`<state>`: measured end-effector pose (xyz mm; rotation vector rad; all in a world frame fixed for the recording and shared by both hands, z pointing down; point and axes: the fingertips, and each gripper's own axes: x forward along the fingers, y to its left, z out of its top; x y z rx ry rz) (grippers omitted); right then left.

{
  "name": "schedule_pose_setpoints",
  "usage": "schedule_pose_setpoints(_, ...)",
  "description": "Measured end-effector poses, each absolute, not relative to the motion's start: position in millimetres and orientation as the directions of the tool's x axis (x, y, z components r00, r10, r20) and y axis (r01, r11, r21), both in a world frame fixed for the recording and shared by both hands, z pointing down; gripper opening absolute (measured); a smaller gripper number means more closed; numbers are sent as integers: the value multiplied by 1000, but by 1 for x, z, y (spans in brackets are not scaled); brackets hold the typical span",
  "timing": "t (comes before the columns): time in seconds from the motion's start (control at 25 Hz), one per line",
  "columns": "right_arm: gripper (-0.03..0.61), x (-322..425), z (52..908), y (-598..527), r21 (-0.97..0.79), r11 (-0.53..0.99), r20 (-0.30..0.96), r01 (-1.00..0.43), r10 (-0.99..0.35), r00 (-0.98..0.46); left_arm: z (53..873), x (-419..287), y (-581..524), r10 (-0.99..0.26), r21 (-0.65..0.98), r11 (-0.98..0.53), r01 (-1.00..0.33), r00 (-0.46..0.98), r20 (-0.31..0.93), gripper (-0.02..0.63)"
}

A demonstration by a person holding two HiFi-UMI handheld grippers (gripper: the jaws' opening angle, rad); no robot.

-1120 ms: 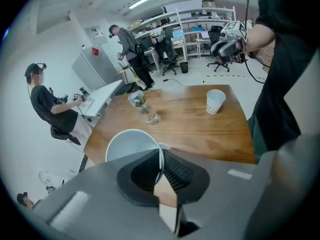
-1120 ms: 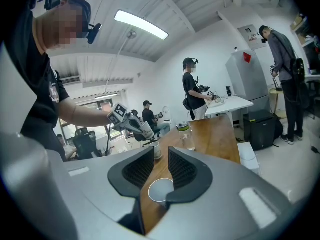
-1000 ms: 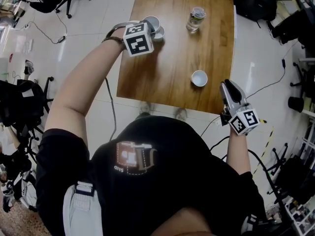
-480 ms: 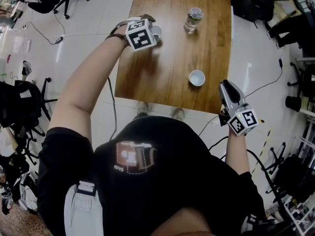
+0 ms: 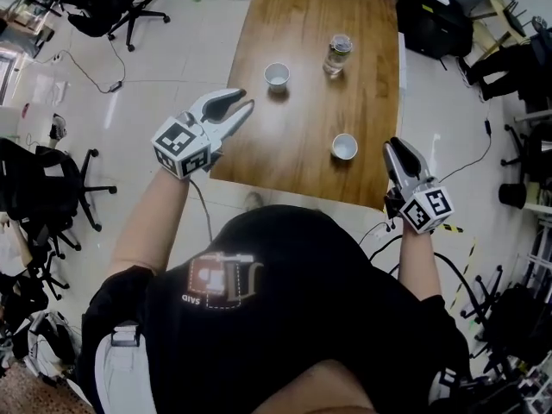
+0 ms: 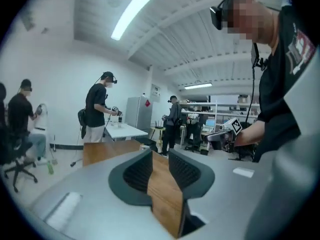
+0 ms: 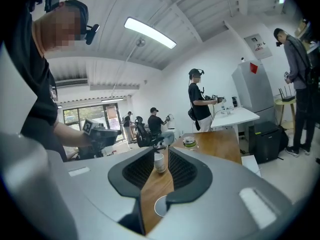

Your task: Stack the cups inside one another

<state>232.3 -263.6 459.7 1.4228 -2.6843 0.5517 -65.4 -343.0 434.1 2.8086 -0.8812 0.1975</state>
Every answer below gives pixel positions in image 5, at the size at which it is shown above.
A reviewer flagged white harness strap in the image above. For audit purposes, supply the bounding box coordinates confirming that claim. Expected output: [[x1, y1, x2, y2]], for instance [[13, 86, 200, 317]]
[[93, 320, 150, 414]]

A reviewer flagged black round bin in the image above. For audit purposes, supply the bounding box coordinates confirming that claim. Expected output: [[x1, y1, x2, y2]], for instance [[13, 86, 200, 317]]
[[498, 182, 528, 210]]

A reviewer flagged person's black t-shirt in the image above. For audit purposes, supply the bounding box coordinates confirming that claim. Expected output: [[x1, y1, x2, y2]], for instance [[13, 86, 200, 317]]
[[76, 204, 471, 414]]

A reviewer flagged person's right forearm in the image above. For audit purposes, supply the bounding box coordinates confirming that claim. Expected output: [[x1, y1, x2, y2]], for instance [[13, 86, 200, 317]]
[[396, 222, 443, 304]]

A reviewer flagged black floor cable with adapter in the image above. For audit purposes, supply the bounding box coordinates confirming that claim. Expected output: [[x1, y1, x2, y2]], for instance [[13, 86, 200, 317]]
[[23, 36, 127, 95]]

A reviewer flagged black cabinet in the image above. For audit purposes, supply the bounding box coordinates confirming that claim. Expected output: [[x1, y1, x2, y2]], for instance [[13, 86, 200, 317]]
[[395, 0, 474, 60]]

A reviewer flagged right hand-held gripper cable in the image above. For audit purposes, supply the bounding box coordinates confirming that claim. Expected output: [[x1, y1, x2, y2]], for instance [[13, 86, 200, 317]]
[[357, 220, 480, 305]]

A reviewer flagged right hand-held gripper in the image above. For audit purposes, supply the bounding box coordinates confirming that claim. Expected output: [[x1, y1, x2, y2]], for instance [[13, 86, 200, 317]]
[[382, 136, 455, 235]]

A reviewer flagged black office chair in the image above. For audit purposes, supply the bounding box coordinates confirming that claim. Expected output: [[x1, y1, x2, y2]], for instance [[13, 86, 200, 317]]
[[499, 121, 552, 185], [0, 137, 118, 250], [459, 264, 552, 379], [42, 0, 172, 53]]

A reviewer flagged white paper cup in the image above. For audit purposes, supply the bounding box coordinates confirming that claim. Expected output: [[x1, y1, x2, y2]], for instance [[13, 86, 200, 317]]
[[263, 61, 291, 94], [330, 133, 360, 162]]

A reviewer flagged person's left forearm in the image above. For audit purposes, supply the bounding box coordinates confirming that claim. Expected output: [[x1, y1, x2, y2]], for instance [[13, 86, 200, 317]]
[[105, 166, 191, 277]]

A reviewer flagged person's shoe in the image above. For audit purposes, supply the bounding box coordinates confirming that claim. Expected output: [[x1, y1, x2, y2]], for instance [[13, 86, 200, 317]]
[[48, 113, 68, 142], [242, 191, 265, 211]]

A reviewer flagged clear plastic bottle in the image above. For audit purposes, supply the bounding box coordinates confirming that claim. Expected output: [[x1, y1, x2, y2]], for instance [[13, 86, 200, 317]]
[[323, 34, 354, 78]]

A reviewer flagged hand-held gripper cable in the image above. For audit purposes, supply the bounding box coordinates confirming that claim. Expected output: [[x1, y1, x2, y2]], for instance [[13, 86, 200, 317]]
[[188, 178, 215, 244], [357, 220, 480, 305]]

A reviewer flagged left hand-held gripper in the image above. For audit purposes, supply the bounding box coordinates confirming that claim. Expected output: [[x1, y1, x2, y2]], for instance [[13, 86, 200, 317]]
[[150, 87, 256, 181]]

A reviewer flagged left hand-held gripper cable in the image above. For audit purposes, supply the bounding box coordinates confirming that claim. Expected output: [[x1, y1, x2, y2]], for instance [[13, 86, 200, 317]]
[[188, 178, 215, 244]]

